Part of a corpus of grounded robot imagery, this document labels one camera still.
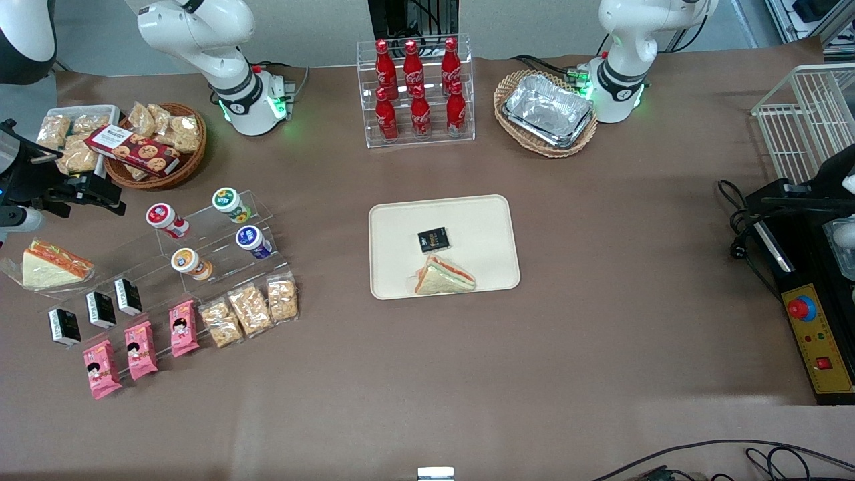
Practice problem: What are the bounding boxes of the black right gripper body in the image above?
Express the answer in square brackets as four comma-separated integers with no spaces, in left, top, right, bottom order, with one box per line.
[0,144,84,218]

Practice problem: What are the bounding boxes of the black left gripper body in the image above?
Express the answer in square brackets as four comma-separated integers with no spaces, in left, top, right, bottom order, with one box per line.
[761,144,855,216]

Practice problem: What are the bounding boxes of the green lid gum bottle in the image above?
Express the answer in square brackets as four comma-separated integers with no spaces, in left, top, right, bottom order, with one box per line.
[212,188,253,224]

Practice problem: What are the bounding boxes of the red lid gum bottle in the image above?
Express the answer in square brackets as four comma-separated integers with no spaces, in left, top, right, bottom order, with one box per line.
[146,202,191,240]

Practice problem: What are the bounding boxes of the orange lid gum bottle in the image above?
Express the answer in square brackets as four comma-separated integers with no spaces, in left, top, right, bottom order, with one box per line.
[170,247,214,281]

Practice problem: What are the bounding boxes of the blue lid gum bottle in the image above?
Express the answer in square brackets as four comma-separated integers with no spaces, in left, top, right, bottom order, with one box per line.
[235,226,273,260]

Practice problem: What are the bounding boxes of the silver foil tray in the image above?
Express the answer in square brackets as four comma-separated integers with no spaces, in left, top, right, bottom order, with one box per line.
[502,73,595,149]

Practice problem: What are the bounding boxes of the beige plastic tray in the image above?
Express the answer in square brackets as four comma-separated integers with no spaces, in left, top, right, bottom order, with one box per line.
[368,194,521,301]

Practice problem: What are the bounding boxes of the red cookie box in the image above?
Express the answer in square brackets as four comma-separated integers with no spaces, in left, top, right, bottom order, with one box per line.
[85,124,181,178]

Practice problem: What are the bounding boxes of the white rectangular plastic bin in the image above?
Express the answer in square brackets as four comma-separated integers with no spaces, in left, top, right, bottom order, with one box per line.
[39,105,121,180]

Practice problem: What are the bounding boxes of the black yellow control box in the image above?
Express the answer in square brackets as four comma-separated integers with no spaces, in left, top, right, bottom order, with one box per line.
[745,179,855,406]

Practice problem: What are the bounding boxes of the triangle sandwich in clear wrapper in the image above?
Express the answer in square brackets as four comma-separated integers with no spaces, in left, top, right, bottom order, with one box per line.
[0,238,96,293]

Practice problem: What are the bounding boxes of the round brown wicker basket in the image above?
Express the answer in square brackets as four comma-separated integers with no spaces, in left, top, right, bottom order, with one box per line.
[104,102,208,191]

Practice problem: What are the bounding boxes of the small black box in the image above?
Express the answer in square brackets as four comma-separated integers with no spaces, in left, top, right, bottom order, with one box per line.
[85,291,118,329]
[114,277,144,317]
[48,307,82,347]

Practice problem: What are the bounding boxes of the clear acrylic stepped stand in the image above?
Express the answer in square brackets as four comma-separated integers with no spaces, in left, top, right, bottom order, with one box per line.
[33,189,295,325]

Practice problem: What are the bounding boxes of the pink snack pack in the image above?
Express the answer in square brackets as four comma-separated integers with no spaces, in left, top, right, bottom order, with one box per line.
[168,299,200,358]
[82,339,123,400]
[124,321,160,381]

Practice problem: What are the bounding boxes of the red cola bottle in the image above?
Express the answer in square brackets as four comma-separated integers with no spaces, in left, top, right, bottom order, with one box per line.
[409,84,432,140]
[374,39,399,101]
[374,87,399,143]
[446,80,468,138]
[441,37,462,96]
[403,40,425,100]

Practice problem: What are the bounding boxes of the oval light wicker basket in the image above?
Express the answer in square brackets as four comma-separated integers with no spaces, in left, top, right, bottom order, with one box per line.
[493,69,599,159]

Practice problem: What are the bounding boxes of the small black snack packet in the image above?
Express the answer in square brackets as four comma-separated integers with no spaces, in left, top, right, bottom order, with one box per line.
[417,227,451,255]

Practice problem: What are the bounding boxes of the black equipment stand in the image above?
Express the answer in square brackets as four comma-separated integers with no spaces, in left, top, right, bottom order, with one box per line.
[367,0,460,39]

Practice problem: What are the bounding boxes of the triangle sandwich without wrapper tail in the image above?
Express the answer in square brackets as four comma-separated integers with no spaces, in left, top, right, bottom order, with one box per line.
[407,254,477,296]

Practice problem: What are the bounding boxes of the clear acrylic bottle rack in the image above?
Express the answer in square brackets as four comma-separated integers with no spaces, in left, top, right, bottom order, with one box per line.
[356,33,476,149]

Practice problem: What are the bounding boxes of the white wire basket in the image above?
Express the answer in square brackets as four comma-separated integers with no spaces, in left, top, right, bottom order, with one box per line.
[751,63,855,184]

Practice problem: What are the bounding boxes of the black power cable with plug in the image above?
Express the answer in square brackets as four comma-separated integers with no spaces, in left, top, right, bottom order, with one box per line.
[717,179,782,298]

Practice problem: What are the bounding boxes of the metal shelf frame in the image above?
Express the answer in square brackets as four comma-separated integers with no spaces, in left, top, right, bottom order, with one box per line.
[765,0,855,49]

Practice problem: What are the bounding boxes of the grey base cables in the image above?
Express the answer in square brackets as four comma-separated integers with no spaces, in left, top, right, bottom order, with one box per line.
[254,61,311,102]

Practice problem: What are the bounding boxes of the black floor cable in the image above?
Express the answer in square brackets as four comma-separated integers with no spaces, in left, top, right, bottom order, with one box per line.
[591,439,855,481]

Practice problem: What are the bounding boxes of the black base cables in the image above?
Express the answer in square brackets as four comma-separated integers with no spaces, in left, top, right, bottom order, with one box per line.
[511,55,592,84]

